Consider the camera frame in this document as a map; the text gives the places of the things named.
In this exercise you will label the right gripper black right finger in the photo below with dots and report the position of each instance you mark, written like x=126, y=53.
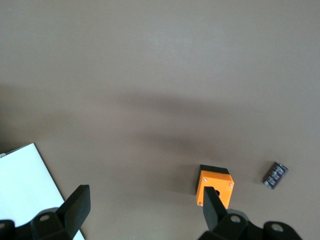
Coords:
x=212, y=212

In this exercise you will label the orange box with hole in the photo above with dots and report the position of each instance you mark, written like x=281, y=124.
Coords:
x=222, y=185

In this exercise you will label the small black printed component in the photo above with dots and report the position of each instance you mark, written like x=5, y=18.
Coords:
x=275, y=175

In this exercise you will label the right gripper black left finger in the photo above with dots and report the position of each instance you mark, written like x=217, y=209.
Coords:
x=72, y=210

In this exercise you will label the white drawer cabinet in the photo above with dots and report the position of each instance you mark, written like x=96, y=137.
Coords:
x=22, y=180

